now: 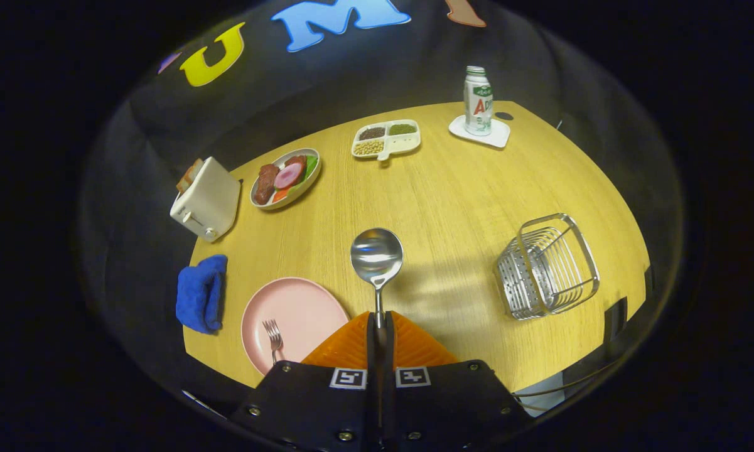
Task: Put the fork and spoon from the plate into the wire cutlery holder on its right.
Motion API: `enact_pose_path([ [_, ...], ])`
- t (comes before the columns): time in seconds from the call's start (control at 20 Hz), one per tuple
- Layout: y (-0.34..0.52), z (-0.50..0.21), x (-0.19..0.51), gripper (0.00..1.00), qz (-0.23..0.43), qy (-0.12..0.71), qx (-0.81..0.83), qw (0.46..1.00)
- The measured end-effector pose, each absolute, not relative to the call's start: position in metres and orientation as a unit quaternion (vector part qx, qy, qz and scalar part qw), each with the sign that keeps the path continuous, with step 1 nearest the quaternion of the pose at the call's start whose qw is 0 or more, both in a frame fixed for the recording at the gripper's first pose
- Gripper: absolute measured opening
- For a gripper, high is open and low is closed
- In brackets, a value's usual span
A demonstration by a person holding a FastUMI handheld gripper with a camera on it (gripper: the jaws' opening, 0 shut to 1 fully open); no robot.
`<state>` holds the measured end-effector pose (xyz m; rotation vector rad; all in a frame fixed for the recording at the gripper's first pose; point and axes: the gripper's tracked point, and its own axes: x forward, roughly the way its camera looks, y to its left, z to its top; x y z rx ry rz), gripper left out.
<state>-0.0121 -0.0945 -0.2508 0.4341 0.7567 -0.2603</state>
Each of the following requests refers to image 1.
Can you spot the dark red meat slice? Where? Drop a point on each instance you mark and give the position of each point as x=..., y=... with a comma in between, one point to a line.
x=295, y=159

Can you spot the green lettuce leaf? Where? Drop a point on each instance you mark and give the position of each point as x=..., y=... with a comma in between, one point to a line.
x=312, y=164

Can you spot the pink ham slice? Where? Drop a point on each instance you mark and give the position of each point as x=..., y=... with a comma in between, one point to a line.
x=288, y=176

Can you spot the white divided dish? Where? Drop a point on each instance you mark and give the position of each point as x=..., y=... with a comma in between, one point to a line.
x=402, y=144

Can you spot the pink plate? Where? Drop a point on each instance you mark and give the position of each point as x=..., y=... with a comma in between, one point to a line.
x=304, y=311

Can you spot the pile of yellow beans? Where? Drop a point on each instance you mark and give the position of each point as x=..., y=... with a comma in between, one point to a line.
x=368, y=148

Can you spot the red tomato slice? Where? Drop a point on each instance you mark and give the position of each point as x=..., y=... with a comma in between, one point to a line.
x=280, y=194

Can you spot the brown toast slice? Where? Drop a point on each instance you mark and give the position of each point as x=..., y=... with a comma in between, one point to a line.
x=195, y=168
x=184, y=181

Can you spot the white food plate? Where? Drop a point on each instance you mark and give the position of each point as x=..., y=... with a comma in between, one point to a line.
x=299, y=195

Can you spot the white toaster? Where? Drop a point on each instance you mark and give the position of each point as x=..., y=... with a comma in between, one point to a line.
x=210, y=194

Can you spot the white drink bottle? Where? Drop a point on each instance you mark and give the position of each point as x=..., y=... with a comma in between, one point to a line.
x=478, y=103

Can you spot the silver spoon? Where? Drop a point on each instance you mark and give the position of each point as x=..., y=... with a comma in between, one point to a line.
x=376, y=254

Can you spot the white coaster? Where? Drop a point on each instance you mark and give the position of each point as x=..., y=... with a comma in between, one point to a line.
x=499, y=137

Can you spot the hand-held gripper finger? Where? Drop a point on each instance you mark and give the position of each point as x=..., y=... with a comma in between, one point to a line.
x=372, y=361
x=388, y=361

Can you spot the silver fork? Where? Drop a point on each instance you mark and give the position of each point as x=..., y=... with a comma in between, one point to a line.
x=272, y=333

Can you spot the blue towel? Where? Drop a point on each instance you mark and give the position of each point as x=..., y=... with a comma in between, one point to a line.
x=198, y=292

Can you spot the pile of green beans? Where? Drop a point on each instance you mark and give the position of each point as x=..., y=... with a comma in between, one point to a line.
x=402, y=129

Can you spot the pile of dark beans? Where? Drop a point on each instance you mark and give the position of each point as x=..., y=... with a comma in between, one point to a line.
x=371, y=133

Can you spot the brown meat slice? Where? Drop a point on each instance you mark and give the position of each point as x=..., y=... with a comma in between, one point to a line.
x=265, y=183

